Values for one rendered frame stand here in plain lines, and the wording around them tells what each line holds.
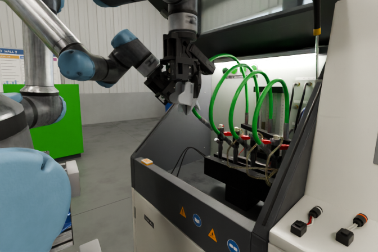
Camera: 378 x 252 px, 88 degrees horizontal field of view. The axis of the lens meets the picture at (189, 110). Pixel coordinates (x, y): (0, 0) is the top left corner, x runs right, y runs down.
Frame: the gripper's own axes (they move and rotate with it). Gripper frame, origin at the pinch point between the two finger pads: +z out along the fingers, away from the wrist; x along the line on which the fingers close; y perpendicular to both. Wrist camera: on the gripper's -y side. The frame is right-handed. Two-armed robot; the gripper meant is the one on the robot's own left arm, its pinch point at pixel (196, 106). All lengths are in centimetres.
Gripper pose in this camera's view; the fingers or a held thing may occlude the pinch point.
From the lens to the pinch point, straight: 73.0
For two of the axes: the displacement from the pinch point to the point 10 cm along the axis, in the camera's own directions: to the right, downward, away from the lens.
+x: 4.9, -1.0, -8.7
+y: -5.5, 7.3, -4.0
